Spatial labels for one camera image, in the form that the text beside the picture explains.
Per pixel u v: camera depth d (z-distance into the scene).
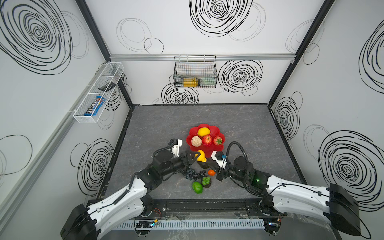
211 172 0.79
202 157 0.70
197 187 0.77
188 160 0.64
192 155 0.70
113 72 0.94
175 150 0.69
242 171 0.56
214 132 1.01
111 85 0.81
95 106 0.72
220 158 0.61
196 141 0.91
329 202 0.43
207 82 0.87
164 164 0.57
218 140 0.93
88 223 0.40
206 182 0.77
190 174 0.81
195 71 0.99
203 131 0.99
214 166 0.67
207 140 0.93
